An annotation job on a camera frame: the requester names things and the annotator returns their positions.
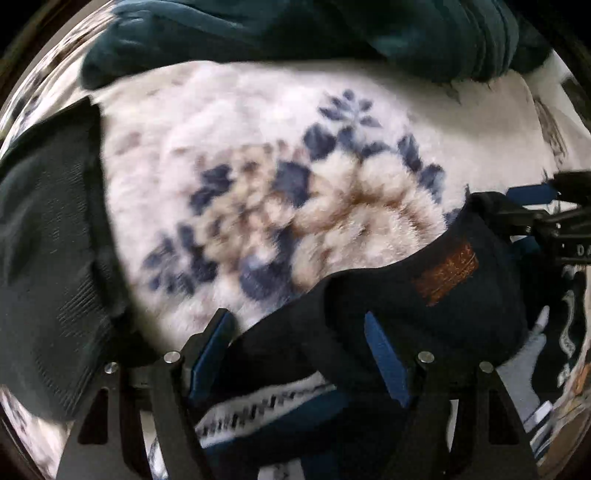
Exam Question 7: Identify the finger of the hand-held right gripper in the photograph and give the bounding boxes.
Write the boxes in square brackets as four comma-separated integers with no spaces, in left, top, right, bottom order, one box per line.
[473,191,557,258]
[505,171,591,205]

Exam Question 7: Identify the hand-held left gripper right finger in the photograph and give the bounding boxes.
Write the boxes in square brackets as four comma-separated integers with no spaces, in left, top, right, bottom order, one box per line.
[364,311,541,480]

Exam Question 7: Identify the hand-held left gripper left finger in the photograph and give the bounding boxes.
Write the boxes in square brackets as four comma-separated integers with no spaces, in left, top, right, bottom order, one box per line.
[55,308,238,480]

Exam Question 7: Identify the navy shorts with patterned stripe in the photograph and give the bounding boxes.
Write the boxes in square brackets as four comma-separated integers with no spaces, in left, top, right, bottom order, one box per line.
[185,191,532,468]

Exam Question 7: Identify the black cloth with white print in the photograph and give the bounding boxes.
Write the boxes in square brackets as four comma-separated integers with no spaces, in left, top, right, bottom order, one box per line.
[531,263,591,403]

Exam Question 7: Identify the light grey cloth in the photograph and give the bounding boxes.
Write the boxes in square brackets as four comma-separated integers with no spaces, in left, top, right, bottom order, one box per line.
[496,305,551,422]

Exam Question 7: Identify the dark folded cloth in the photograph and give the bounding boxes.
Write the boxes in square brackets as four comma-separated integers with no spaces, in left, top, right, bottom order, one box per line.
[0,97,134,422]

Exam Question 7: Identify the white floral fleece blanket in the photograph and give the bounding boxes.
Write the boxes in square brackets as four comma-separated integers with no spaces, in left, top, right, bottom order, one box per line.
[0,28,573,480]

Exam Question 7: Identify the teal blanket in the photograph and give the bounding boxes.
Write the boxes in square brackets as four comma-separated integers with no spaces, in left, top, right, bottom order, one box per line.
[81,0,555,90]

